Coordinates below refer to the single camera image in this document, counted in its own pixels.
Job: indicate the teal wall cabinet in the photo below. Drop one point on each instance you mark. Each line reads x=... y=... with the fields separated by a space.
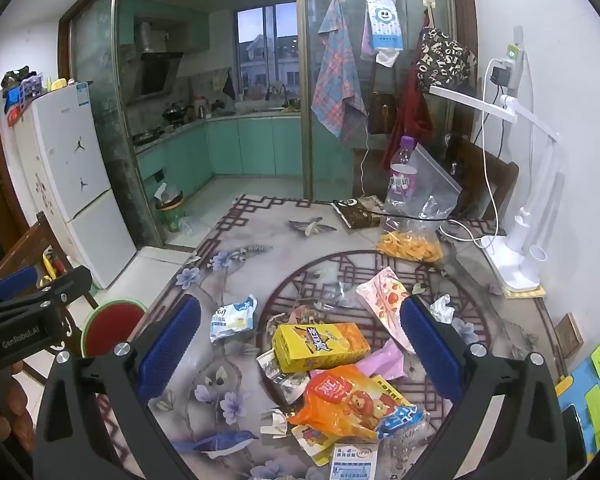
x=187 y=30

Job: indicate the kitchen window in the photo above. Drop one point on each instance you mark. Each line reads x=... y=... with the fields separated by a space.
x=265 y=45

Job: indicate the white refrigerator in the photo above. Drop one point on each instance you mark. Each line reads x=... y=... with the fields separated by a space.
x=70 y=160

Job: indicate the yellow snack packet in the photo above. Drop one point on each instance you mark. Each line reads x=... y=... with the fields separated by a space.
x=312 y=445
x=395 y=389

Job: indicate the pink white fruit-print wrapper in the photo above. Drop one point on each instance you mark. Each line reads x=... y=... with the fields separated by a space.
x=382 y=300

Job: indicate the green kitchen waste bin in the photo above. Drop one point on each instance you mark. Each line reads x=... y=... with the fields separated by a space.
x=172 y=215

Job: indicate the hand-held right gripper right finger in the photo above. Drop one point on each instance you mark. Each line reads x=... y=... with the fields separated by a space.
x=430 y=345

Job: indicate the white desk lamp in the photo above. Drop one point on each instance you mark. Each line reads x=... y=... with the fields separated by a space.
x=517 y=240

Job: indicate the dark bag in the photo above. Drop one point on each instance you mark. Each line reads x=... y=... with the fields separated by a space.
x=15 y=77

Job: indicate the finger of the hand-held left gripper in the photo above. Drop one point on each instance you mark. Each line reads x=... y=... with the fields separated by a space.
x=17 y=280
x=67 y=282

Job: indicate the black charger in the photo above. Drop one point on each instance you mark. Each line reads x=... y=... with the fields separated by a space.
x=501 y=77

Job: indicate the grey wrapper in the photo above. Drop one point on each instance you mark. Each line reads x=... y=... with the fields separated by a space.
x=282 y=380

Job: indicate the purple patterned box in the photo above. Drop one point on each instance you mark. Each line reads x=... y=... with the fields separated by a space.
x=32 y=85

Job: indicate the red wastebasket green rim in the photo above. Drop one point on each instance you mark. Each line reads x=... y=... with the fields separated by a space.
x=112 y=330

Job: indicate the blue white hanging bag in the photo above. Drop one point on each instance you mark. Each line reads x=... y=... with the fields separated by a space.
x=382 y=20

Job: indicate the white blue snack wrapper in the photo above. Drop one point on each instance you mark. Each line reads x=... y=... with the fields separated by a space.
x=232 y=320

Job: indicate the blue board green cards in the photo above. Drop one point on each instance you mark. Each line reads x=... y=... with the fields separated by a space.
x=577 y=390

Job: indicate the crumpled white tissue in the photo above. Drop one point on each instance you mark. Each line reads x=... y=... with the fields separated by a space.
x=442 y=310

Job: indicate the teal kitchen base cabinets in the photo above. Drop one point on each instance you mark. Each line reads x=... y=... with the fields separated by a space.
x=250 y=145

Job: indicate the black range hood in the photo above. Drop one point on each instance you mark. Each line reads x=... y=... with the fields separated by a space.
x=157 y=75

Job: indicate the orange snack packet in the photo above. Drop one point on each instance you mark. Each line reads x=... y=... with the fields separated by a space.
x=345 y=400

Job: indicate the clear zip bag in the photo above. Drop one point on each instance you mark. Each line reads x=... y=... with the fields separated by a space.
x=437 y=185

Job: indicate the white wall socket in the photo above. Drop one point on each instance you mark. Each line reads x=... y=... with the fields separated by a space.
x=514 y=52

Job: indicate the yellow pad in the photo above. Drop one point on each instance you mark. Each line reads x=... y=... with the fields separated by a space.
x=530 y=294

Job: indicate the orange snack strips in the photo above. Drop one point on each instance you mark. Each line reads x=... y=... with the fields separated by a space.
x=410 y=249

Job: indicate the pink plastic bag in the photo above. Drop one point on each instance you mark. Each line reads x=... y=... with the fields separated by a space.
x=382 y=362

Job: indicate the plaid towel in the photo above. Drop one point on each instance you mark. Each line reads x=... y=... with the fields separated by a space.
x=337 y=90

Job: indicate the wooden coaster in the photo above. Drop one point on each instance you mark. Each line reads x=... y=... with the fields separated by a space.
x=570 y=332

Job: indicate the clear plastic bag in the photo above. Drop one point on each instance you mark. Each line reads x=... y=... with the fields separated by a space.
x=190 y=225

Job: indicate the red garment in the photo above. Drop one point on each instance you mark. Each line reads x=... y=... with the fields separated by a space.
x=410 y=115

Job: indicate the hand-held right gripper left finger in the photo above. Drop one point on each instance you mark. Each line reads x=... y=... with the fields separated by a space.
x=170 y=345

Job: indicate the yellow red plastic item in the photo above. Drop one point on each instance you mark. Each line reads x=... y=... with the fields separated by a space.
x=52 y=265

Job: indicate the brown handbag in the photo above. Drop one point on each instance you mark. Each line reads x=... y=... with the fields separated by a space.
x=381 y=112

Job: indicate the kitchen faucet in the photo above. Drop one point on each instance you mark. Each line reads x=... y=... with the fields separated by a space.
x=276 y=91

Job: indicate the clear plastic wrapper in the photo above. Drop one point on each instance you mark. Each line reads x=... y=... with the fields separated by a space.
x=342 y=296

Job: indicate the plastic bottle purple label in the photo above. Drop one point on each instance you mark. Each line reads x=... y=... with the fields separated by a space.
x=402 y=180

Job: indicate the floral patterned tablecloth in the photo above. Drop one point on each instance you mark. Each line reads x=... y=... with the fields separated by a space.
x=260 y=270

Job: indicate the white paper scrap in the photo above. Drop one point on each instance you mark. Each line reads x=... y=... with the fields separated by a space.
x=275 y=422

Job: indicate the black wok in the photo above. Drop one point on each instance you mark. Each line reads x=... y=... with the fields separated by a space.
x=174 y=113

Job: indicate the small white blue carton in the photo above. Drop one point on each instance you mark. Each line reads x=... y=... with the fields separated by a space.
x=352 y=462

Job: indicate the letter-print cloth bag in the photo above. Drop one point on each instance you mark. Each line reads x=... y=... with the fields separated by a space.
x=442 y=57

